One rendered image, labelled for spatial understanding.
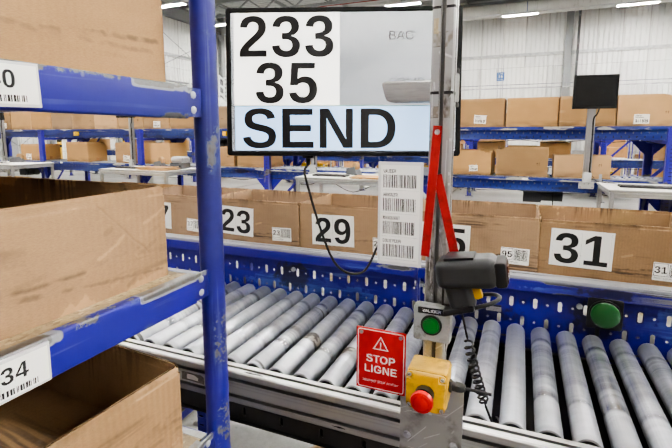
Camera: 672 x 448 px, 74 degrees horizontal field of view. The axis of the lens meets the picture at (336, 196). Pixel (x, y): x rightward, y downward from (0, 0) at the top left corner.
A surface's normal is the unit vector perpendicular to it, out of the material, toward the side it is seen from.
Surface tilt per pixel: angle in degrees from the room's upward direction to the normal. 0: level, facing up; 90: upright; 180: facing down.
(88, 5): 91
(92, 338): 90
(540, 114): 90
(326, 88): 86
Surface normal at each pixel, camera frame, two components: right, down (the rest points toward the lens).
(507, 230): -0.37, 0.14
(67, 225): 0.93, 0.06
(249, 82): -0.04, 0.07
